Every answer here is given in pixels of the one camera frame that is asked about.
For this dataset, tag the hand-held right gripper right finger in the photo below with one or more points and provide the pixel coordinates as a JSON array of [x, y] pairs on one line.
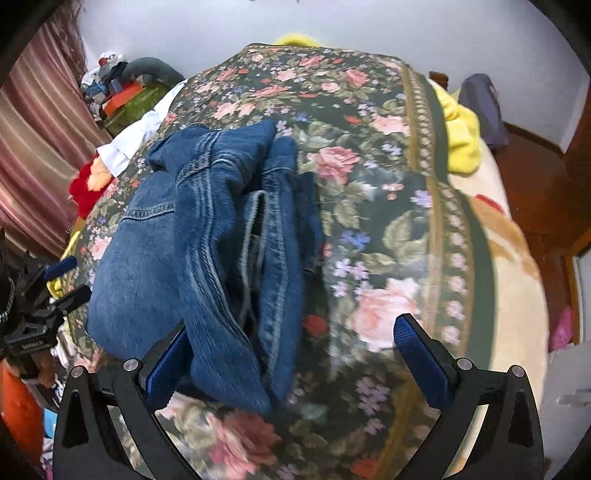
[[425, 364]]

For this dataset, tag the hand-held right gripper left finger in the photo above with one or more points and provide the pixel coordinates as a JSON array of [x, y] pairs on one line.
[[161, 369]]

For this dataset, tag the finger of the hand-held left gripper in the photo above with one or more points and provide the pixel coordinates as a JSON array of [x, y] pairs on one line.
[[74, 297], [60, 268]]

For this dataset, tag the blue denim jacket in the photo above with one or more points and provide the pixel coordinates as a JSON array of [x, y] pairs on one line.
[[184, 258]]

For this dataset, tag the pile of clothes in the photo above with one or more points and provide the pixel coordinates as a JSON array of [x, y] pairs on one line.
[[104, 78]]

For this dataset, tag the orange cushion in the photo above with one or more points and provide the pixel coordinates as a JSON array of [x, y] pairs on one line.
[[18, 410]]

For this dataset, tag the red plush toy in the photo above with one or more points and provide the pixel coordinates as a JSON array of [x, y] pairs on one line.
[[85, 189]]

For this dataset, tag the cream printed blanket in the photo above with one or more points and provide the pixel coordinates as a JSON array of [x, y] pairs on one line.
[[508, 277]]

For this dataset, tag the striped pink curtain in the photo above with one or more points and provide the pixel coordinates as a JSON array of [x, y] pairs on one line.
[[37, 138]]

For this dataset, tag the pink plastic object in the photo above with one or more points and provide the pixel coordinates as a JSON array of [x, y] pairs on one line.
[[563, 328]]

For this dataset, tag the white cloth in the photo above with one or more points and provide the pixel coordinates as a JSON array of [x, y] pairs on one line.
[[138, 134]]

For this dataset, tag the dark floral blanket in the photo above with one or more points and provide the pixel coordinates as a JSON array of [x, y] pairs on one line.
[[369, 207]]

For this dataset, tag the orange box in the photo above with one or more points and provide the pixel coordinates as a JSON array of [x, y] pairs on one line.
[[122, 98]]

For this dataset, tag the grey plush cushion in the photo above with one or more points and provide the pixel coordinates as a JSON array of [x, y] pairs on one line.
[[147, 67]]

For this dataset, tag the yellow fleece blanket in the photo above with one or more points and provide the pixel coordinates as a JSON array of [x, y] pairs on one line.
[[461, 134]]

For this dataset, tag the purple grey bag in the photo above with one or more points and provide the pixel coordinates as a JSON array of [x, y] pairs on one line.
[[482, 108]]

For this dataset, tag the wooden bed post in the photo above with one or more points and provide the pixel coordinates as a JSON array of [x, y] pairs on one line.
[[439, 81]]

